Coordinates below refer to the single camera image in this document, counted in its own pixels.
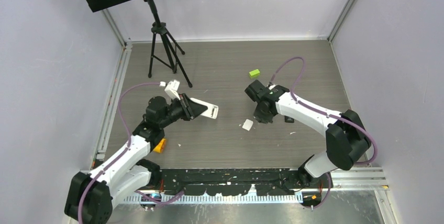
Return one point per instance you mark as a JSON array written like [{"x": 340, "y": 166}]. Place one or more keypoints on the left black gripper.
[{"x": 191, "y": 110}]

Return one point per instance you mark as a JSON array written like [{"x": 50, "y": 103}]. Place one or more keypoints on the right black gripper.
[{"x": 263, "y": 119}]

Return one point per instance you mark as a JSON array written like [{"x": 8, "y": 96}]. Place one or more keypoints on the white remote control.
[{"x": 211, "y": 111}]

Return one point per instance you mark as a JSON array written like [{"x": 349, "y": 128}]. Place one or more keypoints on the white battery cover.
[{"x": 247, "y": 125}]

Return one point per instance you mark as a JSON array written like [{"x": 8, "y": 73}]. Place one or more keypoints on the black remote control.
[{"x": 288, "y": 119}]

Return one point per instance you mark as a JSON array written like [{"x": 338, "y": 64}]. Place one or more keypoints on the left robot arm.
[{"x": 93, "y": 196}]

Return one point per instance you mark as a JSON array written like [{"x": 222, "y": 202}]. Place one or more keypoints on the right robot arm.
[{"x": 345, "y": 136}]

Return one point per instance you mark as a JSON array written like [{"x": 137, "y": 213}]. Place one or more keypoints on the green block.
[{"x": 254, "y": 73}]

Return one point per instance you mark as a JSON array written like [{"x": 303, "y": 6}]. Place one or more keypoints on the yellow toy block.
[{"x": 159, "y": 148}]

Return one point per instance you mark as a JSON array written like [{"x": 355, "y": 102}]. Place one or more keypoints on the black tripod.
[{"x": 170, "y": 45}]

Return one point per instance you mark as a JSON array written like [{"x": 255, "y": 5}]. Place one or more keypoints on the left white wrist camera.
[{"x": 171, "y": 88}]

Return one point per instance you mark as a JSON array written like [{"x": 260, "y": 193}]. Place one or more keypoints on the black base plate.
[{"x": 235, "y": 182}]

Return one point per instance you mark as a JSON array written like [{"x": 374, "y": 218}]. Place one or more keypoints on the white cable duct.
[{"x": 240, "y": 199}]

